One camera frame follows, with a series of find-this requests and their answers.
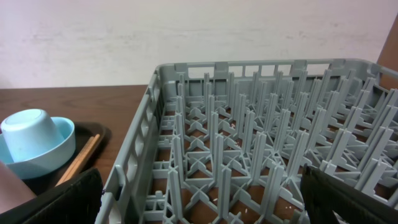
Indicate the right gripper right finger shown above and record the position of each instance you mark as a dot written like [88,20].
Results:
[325,197]

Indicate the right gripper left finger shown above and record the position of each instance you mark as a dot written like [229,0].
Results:
[75,201]

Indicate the wooden chopstick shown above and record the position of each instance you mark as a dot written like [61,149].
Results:
[85,155]
[77,161]

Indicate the brown serving tray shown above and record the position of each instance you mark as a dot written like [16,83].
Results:
[17,192]

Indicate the light blue bowl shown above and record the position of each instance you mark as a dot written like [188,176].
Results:
[47,162]

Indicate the wooden chopstick right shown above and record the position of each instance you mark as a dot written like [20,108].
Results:
[85,155]

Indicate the grey dishwasher rack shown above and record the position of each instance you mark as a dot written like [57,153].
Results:
[216,142]

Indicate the light blue cup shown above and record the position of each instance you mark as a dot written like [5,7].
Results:
[30,133]

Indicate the wooden chopstick left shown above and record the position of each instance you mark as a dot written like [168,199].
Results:
[77,161]

